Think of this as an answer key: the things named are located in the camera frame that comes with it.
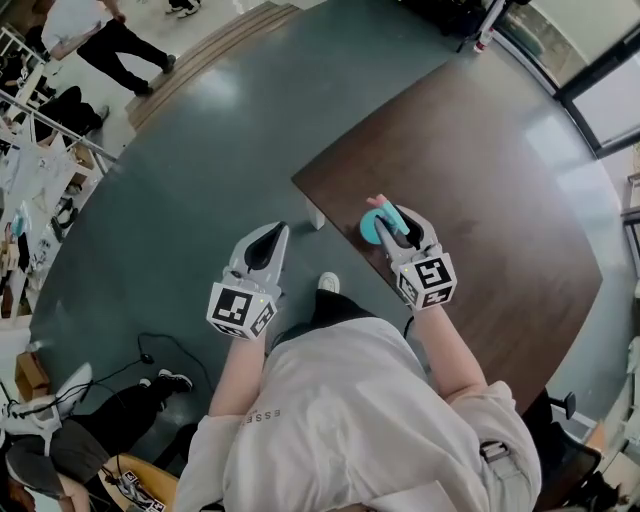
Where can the pile of dark bags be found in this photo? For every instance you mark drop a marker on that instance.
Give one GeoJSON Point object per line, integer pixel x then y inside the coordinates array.
{"type": "Point", "coordinates": [445, 17]}

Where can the white cluttered shelf rack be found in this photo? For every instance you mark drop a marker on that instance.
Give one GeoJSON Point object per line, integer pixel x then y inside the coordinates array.
{"type": "Point", "coordinates": [35, 200]}

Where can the person's cream shirt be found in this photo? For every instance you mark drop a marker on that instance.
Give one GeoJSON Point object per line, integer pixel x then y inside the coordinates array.
{"type": "Point", "coordinates": [350, 425]}

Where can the person's black trousers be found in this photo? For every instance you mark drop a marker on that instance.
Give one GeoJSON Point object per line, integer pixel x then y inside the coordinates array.
{"type": "Point", "coordinates": [335, 312]}

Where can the dark-framed glass door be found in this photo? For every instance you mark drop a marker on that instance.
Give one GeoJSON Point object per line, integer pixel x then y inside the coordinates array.
{"type": "Point", "coordinates": [580, 65]}

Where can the person's right forearm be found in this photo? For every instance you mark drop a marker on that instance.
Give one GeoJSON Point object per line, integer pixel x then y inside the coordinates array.
{"type": "Point", "coordinates": [447, 350]}

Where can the brown cardboard box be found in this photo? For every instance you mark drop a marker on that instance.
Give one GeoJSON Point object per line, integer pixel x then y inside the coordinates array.
{"type": "Point", "coordinates": [31, 375]}

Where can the dark brown wooden table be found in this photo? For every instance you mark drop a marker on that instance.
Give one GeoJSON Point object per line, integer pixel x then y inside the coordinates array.
{"type": "Point", "coordinates": [490, 175]}

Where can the person's left forearm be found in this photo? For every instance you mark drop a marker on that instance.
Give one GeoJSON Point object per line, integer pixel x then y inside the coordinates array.
{"type": "Point", "coordinates": [240, 375]}

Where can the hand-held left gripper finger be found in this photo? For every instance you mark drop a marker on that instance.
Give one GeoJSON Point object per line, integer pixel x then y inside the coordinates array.
{"type": "Point", "coordinates": [279, 267]}
{"type": "Point", "coordinates": [239, 255]}

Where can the teal spray bottle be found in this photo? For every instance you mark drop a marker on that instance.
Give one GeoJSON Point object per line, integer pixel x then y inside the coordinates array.
{"type": "Point", "coordinates": [370, 230]}

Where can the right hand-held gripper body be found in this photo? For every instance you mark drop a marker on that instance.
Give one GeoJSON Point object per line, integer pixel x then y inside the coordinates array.
{"type": "Point", "coordinates": [430, 277]}

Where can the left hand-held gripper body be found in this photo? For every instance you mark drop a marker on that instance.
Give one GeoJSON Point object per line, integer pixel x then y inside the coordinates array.
{"type": "Point", "coordinates": [232, 307]}

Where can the person's white right shoe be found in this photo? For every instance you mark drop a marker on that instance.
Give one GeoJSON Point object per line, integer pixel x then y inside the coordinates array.
{"type": "Point", "coordinates": [329, 281]}

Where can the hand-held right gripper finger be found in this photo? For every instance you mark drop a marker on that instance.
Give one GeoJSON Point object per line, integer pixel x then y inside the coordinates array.
{"type": "Point", "coordinates": [427, 232]}
{"type": "Point", "coordinates": [391, 247]}

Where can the white bottle with red cap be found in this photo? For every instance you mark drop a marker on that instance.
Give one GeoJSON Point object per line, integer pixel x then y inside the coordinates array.
{"type": "Point", "coordinates": [484, 42]}

